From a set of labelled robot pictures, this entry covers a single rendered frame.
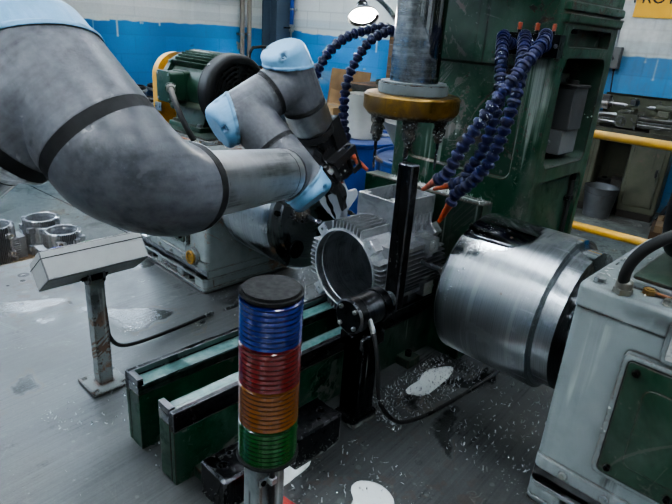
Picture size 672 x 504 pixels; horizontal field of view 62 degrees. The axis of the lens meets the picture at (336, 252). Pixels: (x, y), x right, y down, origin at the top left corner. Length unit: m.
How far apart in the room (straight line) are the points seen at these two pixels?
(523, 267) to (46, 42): 0.66
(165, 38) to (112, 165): 6.90
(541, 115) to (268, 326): 0.81
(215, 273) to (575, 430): 0.91
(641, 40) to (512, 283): 5.34
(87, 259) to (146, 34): 6.32
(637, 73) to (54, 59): 5.81
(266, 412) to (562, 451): 0.49
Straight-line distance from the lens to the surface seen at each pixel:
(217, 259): 1.43
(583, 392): 0.85
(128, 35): 7.13
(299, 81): 0.93
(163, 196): 0.52
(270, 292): 0.51
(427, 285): 1.13
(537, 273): 0.87
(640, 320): 0.78
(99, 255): 1.01
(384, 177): 1.24
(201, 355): 0.98
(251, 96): 0.90
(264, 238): 1.22
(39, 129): 0.54
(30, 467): 1.01
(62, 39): 0.56
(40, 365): 1.24
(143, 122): 0.52
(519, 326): 0.87
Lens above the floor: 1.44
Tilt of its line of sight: 22 degrees down
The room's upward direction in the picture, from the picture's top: 4 degrees clockwise
